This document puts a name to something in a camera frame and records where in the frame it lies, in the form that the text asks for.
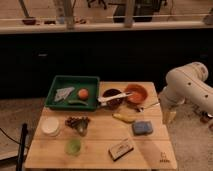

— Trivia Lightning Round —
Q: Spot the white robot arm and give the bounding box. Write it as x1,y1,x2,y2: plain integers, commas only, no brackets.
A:
158,62,213,124

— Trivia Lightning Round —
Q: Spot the orange fruit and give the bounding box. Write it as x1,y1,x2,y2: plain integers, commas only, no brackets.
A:
78,88,89,100

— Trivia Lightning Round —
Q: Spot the green chili pepper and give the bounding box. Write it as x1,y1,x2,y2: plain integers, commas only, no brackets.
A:
68,100,88,106

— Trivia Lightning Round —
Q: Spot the wooden block eraser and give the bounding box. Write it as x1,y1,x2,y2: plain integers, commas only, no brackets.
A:
108,139,134,161

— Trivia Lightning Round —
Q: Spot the metal spoon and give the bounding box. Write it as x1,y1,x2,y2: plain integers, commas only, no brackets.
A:
135,102,160,112

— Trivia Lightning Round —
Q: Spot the green plastic cup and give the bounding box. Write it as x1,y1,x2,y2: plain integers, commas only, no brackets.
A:
65,139,81,156

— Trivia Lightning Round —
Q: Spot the green plastic tray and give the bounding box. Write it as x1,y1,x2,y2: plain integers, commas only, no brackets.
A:
45,75,99,111

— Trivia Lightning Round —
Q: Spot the yellow banana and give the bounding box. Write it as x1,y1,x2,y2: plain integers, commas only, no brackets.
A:
112,113,135,123

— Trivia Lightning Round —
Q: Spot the black stand pole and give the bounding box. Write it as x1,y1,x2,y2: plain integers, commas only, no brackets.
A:
16,123,28,171

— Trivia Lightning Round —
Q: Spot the orange bowl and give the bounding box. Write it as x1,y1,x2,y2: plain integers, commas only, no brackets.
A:
125,84,148,105

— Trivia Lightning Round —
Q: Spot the dark brown bowl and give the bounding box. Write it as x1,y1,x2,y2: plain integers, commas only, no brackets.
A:
101,88,124,109

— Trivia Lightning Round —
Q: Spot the grey folded cloth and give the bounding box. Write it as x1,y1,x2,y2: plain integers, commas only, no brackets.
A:
54,87,74,102

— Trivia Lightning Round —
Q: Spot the dark red background bowl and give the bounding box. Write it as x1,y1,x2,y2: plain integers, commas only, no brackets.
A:
22,18,36,25

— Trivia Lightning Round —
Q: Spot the blue sponge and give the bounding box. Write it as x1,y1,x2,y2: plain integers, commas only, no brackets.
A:
132,121,153,135

